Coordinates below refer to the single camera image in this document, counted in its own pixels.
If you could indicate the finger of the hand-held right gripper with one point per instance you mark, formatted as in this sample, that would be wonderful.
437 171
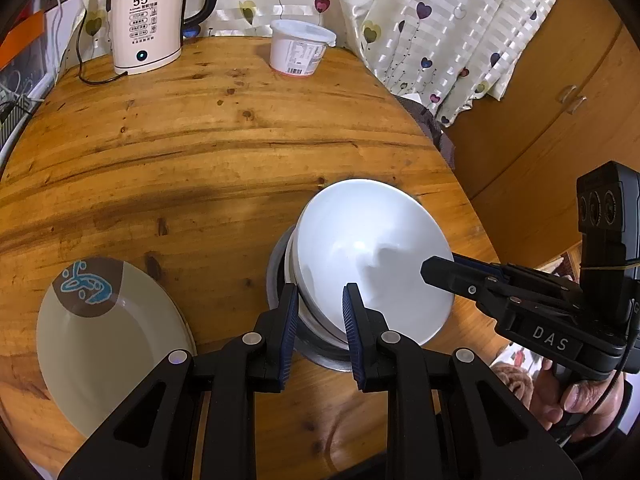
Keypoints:
530 280
455 277

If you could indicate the wooden cabinet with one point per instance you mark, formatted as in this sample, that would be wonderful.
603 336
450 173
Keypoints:
550 160

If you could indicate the person's right hand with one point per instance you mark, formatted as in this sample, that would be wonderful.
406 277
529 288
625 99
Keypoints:
590 410

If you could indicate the grey plate with blue pattern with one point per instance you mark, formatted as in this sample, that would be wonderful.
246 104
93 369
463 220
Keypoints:
110 345

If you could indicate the plain white bowl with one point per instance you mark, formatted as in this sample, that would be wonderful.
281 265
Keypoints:
365 230

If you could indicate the white heart print curtain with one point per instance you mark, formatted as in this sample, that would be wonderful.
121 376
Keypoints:
415 25

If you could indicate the orange box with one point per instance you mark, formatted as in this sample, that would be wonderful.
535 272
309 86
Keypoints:
22 35

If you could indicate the white plastic tub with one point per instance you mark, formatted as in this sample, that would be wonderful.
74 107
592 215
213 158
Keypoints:
297 47

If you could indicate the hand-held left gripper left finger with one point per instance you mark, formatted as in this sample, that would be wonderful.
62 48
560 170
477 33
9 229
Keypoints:
285 340

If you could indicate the white electric kettle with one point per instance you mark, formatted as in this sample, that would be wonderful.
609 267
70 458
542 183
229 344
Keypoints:
145 25

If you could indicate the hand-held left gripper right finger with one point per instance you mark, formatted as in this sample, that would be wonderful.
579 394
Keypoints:
351 330

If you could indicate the stainless steel bowl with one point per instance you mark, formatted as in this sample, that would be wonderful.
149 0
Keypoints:
277 270

